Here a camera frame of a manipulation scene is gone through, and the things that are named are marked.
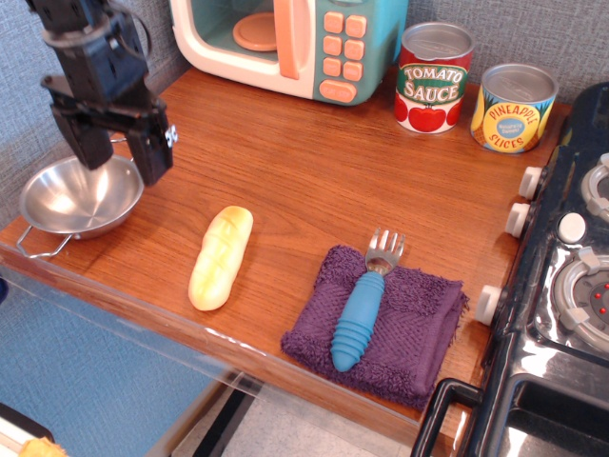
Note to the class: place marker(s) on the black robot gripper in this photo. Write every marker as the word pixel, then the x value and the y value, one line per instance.
pixel 104 88

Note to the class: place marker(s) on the small metal bowl with handles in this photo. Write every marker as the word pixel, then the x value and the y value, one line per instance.
pixel 76 203

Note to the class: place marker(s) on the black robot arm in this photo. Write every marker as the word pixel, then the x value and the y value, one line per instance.
pixel 87 18

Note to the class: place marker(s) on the white stove knob bottom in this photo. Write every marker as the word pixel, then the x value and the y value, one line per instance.
pixel 487 304

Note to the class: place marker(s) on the white stove knob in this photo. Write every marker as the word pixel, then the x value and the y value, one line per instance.
pixel 516 219
pixel 529 182
pixel 487 304

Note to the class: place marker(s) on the yellow toy bread loaf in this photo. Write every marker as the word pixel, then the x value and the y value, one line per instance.
pixel 220 258

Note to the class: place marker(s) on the orange microwave turntable plate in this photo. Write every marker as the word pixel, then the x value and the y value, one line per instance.
pixel 256 32

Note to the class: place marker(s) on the teal and pink toy microwave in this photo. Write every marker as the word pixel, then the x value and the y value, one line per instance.
pixel 335 52

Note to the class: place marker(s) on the tomato sauce can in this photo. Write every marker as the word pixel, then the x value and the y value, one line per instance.
pixel 432 74

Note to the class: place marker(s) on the purple folded towel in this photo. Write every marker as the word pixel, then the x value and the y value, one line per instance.
pixel 418 319

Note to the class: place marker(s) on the pineapple slices can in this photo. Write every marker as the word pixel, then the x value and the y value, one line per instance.
pixel 513 107

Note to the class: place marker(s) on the white stove knob middle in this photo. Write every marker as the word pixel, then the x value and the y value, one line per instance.
pixel 516 219

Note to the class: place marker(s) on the white stove knob top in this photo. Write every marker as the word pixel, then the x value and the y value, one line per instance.
pixel 529 182

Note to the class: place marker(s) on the black toy stove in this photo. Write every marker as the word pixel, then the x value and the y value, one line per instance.
pixel 544 389

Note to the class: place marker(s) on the fork with blue handle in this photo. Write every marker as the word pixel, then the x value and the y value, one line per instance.
pixel 354 328

